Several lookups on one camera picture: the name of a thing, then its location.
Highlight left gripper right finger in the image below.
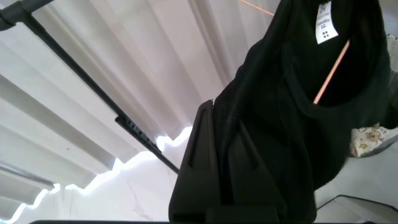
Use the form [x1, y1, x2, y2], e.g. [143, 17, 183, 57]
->
[228, 122, 288, 220]

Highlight cream printed shorts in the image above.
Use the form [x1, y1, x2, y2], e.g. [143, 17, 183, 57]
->
[349, 123, 398, 158]

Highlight pink clothes hanger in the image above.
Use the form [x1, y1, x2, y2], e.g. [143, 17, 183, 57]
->
[312, 39, 351, 105]
[238, 0, 275, 17]

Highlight black short-sleeved shirt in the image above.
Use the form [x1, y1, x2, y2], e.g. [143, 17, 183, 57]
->
[213, 0, 398, 223]

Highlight black clothes rack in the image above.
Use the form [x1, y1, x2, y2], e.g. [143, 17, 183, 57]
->
[0, 0, 180, 174]

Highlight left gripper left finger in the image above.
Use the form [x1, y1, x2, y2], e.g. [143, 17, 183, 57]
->
[169, 99, 223, 223]

